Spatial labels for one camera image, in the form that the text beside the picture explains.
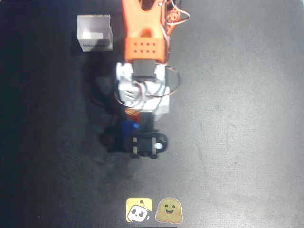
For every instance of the orange and white robot arm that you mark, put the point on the orange and white robot arm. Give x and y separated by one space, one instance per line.
142 51

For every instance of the blue cube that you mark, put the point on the blue cube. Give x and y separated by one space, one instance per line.
129 128

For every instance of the white cardboard box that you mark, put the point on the white cardboard box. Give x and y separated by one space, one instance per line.
93 33

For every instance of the yellow robot face sticker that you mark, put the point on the yellow robot face sticker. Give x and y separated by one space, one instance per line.
139 210

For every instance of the hugging face emoji sticker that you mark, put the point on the hugging face emoji sticker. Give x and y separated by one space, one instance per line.
169 210

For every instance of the black gripper-mounted camera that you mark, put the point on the black gripper-mounted camera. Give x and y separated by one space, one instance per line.
145 143

